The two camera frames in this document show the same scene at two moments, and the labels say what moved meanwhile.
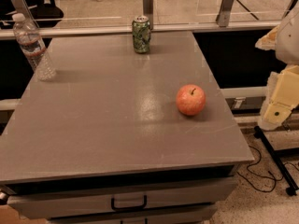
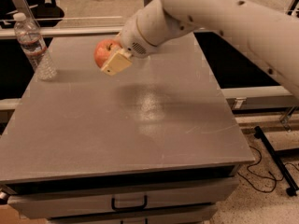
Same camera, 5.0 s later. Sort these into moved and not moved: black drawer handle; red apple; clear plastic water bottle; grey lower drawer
Moved: red apple
Not moved: clear plastic water bottle; black drawer handle; grey lower drawer
